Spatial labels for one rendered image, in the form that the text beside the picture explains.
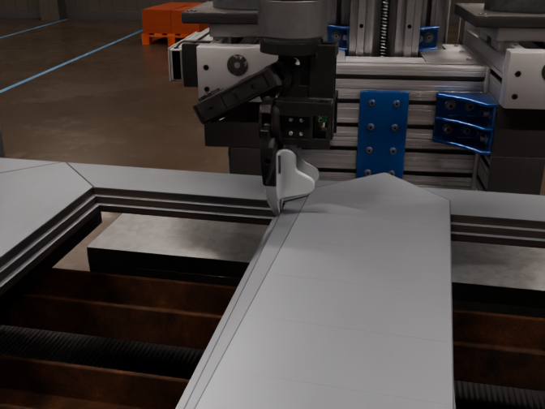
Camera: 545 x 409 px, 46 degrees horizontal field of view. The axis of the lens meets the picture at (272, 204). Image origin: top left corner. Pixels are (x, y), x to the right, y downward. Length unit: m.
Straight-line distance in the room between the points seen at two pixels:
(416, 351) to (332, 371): 0.08
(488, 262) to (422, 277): 0.43
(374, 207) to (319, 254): 0.15
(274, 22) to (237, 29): 0.48
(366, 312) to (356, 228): 0.18
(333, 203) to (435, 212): 0.12
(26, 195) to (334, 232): 0.41
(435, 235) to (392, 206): 0.09
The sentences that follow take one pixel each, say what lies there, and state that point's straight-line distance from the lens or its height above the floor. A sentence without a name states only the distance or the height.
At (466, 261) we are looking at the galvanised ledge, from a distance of 1.07.
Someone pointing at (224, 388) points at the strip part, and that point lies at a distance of 0.50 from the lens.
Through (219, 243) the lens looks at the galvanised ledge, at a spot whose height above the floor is 0.68.
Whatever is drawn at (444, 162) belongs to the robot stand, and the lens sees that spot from 1.24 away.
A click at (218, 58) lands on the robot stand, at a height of 0.97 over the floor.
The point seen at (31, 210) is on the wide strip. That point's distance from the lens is 0.85.
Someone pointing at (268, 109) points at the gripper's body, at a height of 0.98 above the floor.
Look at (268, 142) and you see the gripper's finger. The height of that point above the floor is 0.94.
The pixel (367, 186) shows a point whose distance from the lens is 0.88.
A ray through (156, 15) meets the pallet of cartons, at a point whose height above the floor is 0.34.
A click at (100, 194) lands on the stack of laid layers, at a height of 0.83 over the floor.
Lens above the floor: 1.15
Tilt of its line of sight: 22 degrees down
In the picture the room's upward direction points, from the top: straight up
